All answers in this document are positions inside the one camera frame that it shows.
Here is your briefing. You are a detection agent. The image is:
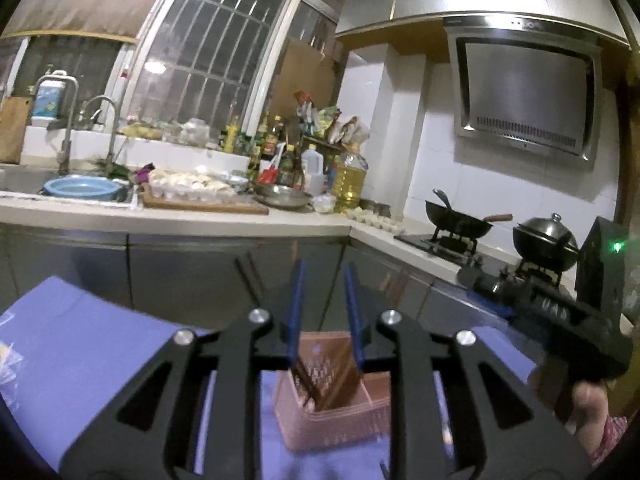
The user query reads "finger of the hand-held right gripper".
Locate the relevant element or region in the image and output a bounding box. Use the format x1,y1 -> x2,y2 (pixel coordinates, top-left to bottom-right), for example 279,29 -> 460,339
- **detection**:
457,265 -> 518,298
472,290 -> 521,321

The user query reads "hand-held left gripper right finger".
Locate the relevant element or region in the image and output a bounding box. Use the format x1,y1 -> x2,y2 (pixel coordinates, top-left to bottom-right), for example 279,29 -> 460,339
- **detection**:
344,262 -> 593,480

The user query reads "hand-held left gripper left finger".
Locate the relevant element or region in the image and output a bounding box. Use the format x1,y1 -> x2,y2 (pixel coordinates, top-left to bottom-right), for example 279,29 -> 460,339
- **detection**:
59,259 -> 308,480

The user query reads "bundle of wooden chopsticks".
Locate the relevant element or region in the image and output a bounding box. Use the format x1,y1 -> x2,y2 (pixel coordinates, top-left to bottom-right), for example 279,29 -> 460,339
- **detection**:
234,255 -> 361,411

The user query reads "pink plastic basket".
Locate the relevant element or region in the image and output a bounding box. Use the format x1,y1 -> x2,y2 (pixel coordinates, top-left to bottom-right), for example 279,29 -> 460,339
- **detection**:
272,331 -> 393,453

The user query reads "person's right hand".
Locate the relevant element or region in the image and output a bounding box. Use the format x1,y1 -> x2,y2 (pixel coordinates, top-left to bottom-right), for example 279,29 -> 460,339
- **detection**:
532,367 -> 611,448

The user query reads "black gas stove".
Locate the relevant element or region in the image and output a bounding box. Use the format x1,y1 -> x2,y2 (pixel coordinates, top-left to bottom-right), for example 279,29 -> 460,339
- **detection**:
395,230 -> 576,291

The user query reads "black wok with steel lid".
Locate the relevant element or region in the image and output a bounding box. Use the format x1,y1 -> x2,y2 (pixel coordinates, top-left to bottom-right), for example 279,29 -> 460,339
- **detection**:
512,213 -> 581,273

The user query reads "white egg tray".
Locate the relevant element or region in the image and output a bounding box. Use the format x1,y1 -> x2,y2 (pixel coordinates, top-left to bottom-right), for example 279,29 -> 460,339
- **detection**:
347,207 -> 406,233

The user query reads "steel bowl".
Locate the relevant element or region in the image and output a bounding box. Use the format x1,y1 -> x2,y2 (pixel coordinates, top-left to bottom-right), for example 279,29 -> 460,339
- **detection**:
255,185 -> 313,211

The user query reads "person's floral clothing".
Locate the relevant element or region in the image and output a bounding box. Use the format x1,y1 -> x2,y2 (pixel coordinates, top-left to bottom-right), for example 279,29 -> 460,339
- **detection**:
590,412 -> 628,466

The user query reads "grey kitchen counter cabinet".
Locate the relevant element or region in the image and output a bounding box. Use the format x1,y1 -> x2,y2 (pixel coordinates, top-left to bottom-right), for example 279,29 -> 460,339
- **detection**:
0,195 -> 576,341

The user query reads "large cooking oil bottle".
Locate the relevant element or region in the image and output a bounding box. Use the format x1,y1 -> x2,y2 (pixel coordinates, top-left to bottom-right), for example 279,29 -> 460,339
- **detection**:
332,142 -> 369,213

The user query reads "red silicone spatula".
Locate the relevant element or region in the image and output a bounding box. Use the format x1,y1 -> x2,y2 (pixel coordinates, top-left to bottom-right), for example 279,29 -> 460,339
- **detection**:
260,147 -> 283,183

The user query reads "white plastic jug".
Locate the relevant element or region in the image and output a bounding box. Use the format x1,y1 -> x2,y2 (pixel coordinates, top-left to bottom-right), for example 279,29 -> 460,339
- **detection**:
302,144 -> 326,196

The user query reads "large wooden chopping board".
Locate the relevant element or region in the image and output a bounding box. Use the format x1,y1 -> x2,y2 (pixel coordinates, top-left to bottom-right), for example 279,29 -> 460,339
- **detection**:
140,182 -> 271,216

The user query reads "tray of white dumplings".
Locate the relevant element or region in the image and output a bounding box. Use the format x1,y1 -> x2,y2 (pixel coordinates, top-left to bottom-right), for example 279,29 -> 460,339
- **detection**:
147,167 -> 236,198

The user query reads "group of condiment bottles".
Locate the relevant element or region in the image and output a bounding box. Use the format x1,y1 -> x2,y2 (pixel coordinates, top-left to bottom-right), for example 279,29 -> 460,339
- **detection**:
217,115 -> 306,188

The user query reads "pile of snack bags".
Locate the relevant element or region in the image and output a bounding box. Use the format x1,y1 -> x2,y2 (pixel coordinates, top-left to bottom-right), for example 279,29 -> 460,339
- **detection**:
295,91 -> 371,148

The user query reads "steel range hood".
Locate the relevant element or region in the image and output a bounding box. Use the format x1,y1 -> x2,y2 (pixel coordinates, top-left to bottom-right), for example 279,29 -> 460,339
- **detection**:
335,0 -> 631,161

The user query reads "blue printed tablecloth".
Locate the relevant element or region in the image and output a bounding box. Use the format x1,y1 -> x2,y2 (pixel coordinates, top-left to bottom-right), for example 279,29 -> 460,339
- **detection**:
0,275 -> 546,480

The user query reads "blue plastic basin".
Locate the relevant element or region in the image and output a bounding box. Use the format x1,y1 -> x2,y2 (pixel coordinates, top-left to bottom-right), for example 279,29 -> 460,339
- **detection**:
44,175 -> 128,201

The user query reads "curved steel faucet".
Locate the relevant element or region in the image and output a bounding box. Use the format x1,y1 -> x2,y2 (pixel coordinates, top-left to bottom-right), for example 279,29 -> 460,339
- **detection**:
80,95 -> 121,178

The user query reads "barred window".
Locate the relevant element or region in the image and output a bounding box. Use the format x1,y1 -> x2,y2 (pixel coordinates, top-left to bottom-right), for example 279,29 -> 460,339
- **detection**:
122,0 -> 306,131

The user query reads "angular steel faucet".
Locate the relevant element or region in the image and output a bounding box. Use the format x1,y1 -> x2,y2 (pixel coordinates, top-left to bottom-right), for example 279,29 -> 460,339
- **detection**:
35,76 -> 81,176

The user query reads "white water purifier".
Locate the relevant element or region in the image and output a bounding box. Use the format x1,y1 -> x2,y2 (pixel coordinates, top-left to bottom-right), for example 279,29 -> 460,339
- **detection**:
31,71 -> 68,128

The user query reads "wooden cutting board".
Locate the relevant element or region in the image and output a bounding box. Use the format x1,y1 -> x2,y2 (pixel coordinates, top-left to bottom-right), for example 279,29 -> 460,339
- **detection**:
0,96 -> 33,165

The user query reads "black wok with wooden handle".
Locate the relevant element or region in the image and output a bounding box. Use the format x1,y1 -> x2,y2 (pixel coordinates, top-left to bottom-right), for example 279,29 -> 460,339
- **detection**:
425,200 -> 513,241

